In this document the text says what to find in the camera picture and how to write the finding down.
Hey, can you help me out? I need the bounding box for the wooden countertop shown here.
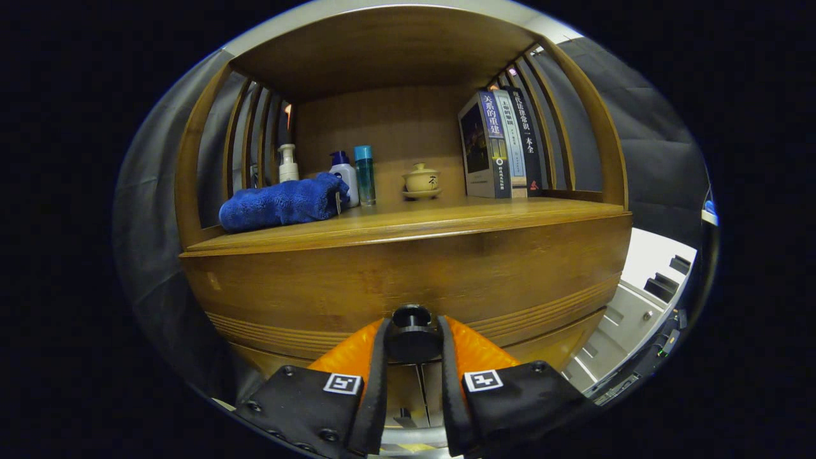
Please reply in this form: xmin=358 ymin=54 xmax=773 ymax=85
xmin=180 ymin=196 xmax=633 ymax=258

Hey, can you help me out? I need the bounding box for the blue fluffy towel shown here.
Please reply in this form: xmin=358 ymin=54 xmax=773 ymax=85
xmin=219 ymin=172 xmax=350 ymax=232

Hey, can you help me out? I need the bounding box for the clear blue bottle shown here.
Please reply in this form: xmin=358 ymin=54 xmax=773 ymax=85
xmin=354 ymin=145 xmax=377 ymax=206

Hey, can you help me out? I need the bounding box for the beige lidded teacup with saucer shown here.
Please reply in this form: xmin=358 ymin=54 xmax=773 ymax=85
xmin=402 ymin=163 xmax=442 ymax=200

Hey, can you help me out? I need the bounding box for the white pump bottle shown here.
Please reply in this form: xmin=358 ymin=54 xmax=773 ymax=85
xmin=278 ymin=143 xmax=300 ymax=184

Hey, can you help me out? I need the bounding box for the grey metal cabinet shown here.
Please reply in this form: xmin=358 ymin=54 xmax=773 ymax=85
xmin=564 ymin=228 xmax=699 ymax=402

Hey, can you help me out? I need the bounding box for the wooden cabinet with slatted sides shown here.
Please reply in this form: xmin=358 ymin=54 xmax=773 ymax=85
xmin=173 ymin=5 xmax=634 ymax=447

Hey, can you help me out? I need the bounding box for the white lotion bottle blue cap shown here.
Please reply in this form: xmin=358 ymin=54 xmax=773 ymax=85
xmin=329 ymin=150 xmax=360 ymax=208

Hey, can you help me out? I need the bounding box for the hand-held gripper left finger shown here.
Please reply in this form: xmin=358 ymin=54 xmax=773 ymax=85
xmin=233 ymin=317 xmax=391 ymax=459

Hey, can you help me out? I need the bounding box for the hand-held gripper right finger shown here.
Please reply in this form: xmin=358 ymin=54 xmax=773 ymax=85
xmin=437 ymin=316 xmax=597 ymax=458

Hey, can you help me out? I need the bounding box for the wooden drawer with black knob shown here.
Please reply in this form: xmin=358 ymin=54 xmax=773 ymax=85
xmin=180 ymin=212 xmax=634 ymax=375

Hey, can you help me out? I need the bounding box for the book with dark cover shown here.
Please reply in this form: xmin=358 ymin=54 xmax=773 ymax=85
xmin=458 ymin=90 xmax=513 ymax=199

